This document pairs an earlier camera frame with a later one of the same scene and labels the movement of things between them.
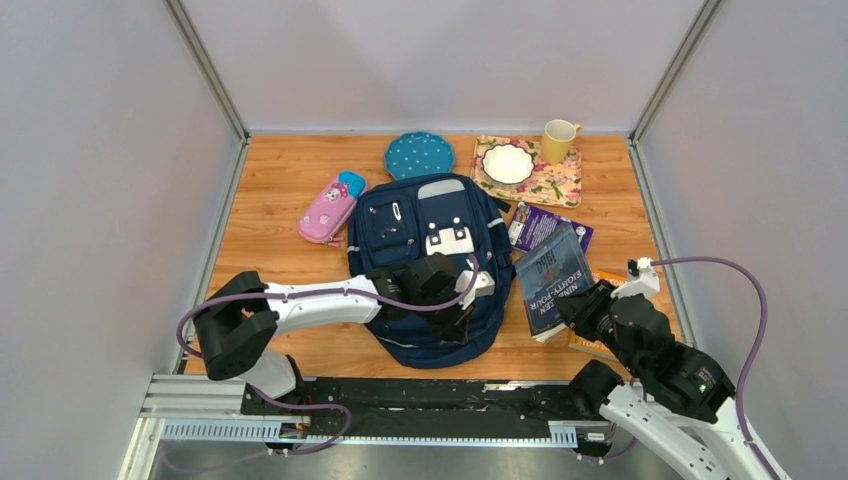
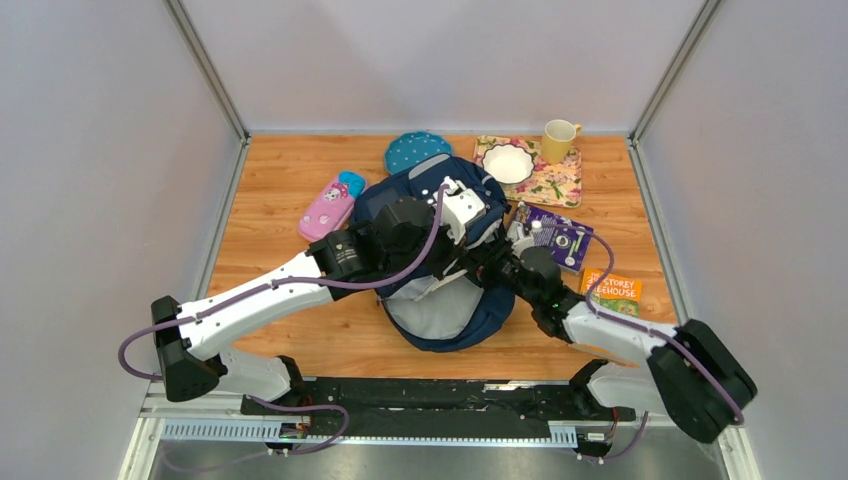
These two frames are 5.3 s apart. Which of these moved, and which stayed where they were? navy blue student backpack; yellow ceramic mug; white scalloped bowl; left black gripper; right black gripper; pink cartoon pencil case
Moved: navy blue student backpack; left black gripper; right black gripper
Stayed: yellow ceramic mug; pink cartoon pencil case; white scalloped bowl
